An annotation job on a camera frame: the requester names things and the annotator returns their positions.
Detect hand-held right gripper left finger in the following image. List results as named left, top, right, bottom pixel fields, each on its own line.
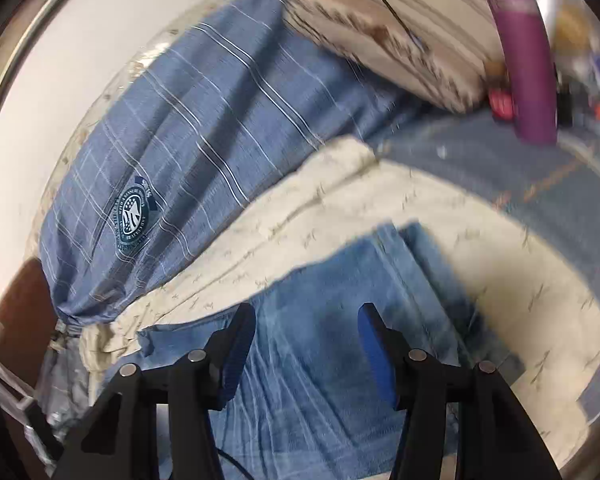
left=50, top=302, right=257, bottom=480

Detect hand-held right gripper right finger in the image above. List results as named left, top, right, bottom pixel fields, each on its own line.
left=357, top=302, right=563, bottom=480

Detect light blue denim pants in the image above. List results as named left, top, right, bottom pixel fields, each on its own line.
left=102, top=222, right=526, bottom=480

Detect cream printed blanket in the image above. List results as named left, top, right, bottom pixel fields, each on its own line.
left=80, top=137, right=600, bottom=471

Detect grey-blue crumpled cloth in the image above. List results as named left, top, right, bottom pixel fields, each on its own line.
left=37, top=322, right=111, bottom=428

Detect blue plaid quilt with emblem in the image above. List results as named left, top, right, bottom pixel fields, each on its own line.
left=39, top=0, right=431, bottom=331

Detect brown headboard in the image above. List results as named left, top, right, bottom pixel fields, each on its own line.
left=0, top=260, right=61, bottom=376

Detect dark blue bed sheet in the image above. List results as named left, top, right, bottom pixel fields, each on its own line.
left=370, top=110, right=600, bottom=311

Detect small red object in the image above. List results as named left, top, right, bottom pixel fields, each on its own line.
left=487, top=87, right=516, bottom=121

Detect beige striped floral pillow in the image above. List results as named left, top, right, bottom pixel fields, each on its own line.
left=282, top=0, right=506, bottom=113

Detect purple hoop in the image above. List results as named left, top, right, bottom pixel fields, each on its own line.
left=467, top=0, right=561, bottom=143

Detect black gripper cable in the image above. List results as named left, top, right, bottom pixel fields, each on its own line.
left=215, top=449, right=253, bottom=480

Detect thin black cable on pillow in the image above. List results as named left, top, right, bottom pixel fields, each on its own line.
left=330, top=0, right=421, bottom=46

